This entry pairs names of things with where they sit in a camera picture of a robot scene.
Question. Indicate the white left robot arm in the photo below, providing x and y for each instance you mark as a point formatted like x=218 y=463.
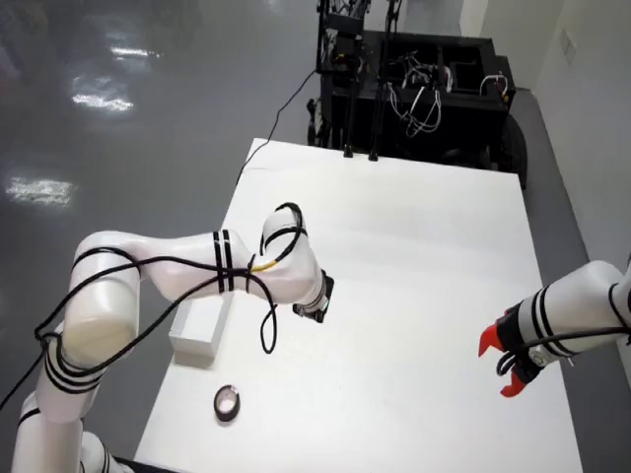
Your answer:
x=113 y=276

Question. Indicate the short black stand pole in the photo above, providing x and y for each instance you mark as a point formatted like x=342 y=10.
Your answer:
x=351 y=123

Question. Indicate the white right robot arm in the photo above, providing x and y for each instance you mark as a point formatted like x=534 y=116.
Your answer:
x=586 y=295

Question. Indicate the white rectangular bin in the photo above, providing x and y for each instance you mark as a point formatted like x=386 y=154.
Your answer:
x=197 y=331

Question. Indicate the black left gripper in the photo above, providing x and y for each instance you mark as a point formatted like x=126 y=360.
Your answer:
x=315 y=311

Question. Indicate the black equipment cart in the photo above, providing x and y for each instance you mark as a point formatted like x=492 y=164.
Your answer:
x=443 y=98

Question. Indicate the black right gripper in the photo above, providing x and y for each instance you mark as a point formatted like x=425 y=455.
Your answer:
x=512 y=335

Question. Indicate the tall black stand pole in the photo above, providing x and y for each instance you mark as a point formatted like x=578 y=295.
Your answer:
x=378 y=118

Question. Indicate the black tape roll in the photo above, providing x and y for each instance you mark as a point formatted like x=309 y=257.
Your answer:
x=228 y=418

